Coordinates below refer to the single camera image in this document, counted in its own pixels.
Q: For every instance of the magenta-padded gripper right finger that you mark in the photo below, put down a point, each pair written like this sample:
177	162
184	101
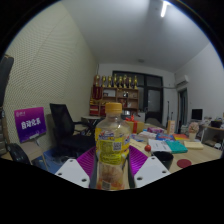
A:
151	170

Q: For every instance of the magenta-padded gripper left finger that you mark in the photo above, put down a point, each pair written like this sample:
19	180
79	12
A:
71	171

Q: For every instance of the orange-capped yellow-label drink bottle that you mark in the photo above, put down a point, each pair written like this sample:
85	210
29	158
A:
112	146

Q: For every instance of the black mug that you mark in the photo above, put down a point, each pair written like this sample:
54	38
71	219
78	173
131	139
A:
164	160

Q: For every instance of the red-tipped stir stick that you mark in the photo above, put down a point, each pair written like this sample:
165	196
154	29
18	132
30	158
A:
147	148

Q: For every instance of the white paper booklet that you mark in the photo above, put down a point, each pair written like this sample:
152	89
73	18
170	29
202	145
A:
159	145

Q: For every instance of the teal book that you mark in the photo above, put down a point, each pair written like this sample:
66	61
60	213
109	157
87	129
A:
176	147

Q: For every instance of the yellow gift box red ribbon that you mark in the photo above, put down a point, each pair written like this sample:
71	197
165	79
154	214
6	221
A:
137	126

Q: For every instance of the small tan carton box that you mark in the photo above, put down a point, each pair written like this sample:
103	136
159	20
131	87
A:
171	127

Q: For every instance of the yellow envelope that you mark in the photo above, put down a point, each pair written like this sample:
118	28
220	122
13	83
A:
193	145

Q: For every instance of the black office chair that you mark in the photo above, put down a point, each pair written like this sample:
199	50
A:
61	123

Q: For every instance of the small round side table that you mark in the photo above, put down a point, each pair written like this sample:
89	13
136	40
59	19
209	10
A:
90	118

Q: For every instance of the pink flowers in white pot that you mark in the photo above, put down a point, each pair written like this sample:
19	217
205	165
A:
193	130

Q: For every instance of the black mesh chair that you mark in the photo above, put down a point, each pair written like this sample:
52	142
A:
16	152

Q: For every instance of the purple sign board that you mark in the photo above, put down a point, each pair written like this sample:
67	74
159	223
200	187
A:
30	124

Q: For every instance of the computer monitor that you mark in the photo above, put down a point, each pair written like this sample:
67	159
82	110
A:
196	114

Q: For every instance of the dark framed glass door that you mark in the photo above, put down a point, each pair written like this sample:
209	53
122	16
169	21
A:
153	98

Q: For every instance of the wooden side desk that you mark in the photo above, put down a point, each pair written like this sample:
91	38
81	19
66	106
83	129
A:
213	131

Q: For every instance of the wooden shelf unit with trophies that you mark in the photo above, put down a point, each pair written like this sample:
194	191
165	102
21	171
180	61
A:
125	96

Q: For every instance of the ceiling tube light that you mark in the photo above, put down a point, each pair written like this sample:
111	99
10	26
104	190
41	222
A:
164	9

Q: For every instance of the white wall air conditioner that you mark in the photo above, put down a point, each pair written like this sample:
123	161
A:
181	80

